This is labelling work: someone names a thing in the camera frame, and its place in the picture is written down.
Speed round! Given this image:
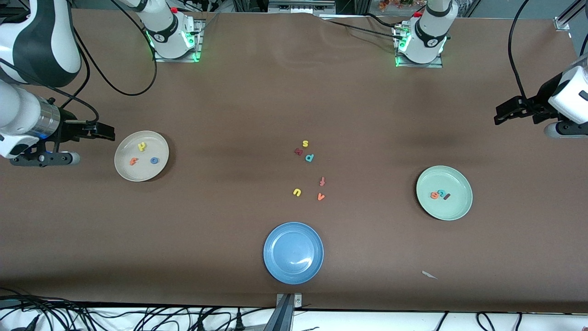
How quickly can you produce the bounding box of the aluminium frame profile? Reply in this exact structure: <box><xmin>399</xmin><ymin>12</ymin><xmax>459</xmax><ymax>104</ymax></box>
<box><xmin>554</xmin><ymin>0</ymin><xmax>588</xmax><ymax>31</ymax></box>

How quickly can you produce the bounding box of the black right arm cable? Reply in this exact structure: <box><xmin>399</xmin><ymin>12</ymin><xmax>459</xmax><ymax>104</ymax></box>
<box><xmin>0</xmin><ymin>18</ymin><xmax>158</xmax><ymax>127</ymax></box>

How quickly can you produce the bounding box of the grey metal equipment panel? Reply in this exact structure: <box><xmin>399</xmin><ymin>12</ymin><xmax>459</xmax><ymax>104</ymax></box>
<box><xmin>268</xmin><ymin>0</ymin><xmax>336</xmax><ymax>13</ymax></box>

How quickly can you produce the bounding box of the metal camera mounting post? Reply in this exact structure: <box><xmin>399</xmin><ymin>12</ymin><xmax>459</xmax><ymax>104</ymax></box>
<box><xmin>264</xmin><ymin>293</ymin><xmax>304</xmax><ymax>331</ymax></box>

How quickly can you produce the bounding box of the blue round plate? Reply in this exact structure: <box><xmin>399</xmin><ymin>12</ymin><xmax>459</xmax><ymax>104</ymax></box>
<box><xmin>263</xmin><ymin>222</ymin><xmax>324</xmax><ymax>285</ymax></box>

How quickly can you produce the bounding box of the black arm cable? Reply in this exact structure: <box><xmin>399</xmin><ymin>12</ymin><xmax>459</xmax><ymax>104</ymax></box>
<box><xmin>507</xmin><ymin>0</ymin><xmax>536</xmax><ymax>106</ymax></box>
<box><xmin>0</xmin><ymin>18</ymin><xmax>158</xmax><ymax>127</ymax></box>

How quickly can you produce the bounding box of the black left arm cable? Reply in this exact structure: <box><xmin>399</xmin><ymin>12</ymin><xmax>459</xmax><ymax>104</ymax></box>
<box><xmin>507</xmin><ymin>0</ymin><xmax>536</xmax><ymax>106</ymax></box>

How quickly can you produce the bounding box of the brown table cover sheet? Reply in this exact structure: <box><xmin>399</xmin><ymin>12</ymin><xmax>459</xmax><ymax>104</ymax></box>
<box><xmin>0</xmin><ymin>8</ymin><xmax>588</xmax><ymax>314</ymax></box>

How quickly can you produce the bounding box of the beige round plate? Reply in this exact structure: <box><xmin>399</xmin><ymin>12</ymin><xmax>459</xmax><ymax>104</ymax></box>
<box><xmin>114</xmin><ymin>131</ymin><xmax>170</xmax><ymax>182</ymax></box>

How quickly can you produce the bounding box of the green round plate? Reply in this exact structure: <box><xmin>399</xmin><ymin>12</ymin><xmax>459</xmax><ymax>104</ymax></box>
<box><xmin>416</xmin><ymin>165</ymin><xmax>473</xmax><ymax>221</ymax></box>

